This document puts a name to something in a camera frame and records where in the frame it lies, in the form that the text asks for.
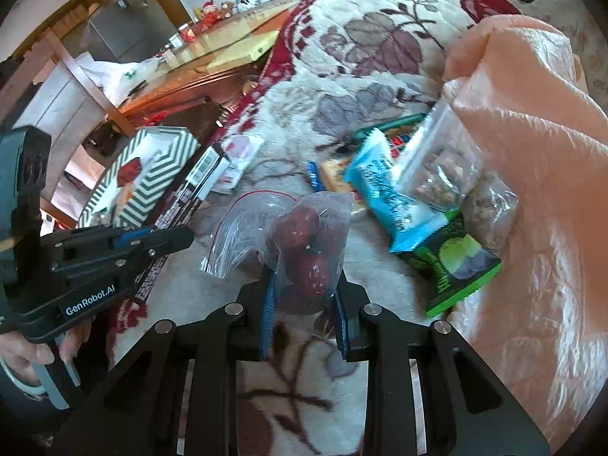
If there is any clear bag of walnuts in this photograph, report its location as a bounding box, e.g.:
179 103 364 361
392 100 518 253

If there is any light blue snack packet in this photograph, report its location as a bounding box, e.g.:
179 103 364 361
344 129 448 253

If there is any peach pink cloth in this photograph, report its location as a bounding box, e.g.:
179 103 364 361
443 16 607 449

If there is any dark snack bar packet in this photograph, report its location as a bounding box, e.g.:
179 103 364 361
132 142 231 306

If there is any person's left hand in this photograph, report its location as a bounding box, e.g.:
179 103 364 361
0 319 92 386

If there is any santa figurine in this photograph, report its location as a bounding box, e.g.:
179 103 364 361
195 0 222 30

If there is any clear bag of red dates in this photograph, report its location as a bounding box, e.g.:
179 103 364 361
200 189 356 317

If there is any red white floral fleece blanket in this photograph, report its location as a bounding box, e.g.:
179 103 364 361
106 0 524 456

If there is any pink white snack packet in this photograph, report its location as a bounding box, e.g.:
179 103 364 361
212 135 264 195

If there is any green lime snack packet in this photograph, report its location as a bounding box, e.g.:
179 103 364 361
399 213 502 318

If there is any dark green cracker packet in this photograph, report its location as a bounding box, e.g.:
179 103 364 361
350 113 426 142

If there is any wooden coffee table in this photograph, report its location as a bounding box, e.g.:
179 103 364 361
120 0 301 125

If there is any green striped white tray box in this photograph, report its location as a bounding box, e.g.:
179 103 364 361
77 126 200 228

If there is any wooden chair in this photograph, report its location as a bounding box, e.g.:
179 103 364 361
1 31 136 228

